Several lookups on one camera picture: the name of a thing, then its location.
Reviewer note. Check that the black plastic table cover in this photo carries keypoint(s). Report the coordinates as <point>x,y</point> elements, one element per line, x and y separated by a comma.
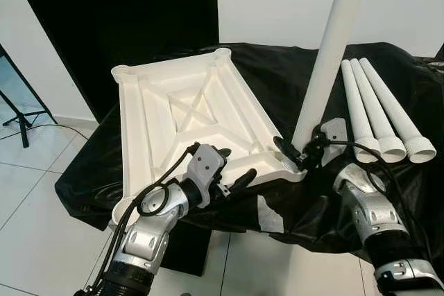
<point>277,74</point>

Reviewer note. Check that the black door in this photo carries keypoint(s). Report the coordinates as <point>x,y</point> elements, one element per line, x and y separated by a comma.
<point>104,32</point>

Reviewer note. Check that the black tripod stand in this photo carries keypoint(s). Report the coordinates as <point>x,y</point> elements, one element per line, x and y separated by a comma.
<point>25,135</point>

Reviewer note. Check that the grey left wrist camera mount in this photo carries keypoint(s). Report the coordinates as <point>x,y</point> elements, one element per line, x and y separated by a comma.
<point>206,164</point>

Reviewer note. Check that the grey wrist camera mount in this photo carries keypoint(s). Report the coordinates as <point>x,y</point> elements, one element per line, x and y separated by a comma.
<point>335,136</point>
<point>206,164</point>

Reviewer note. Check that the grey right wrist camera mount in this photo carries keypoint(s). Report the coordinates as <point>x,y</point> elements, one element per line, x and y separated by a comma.
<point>335,136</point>

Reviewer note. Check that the glass panel black frame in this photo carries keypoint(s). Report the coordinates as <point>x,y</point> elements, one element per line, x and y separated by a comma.
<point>17,88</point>

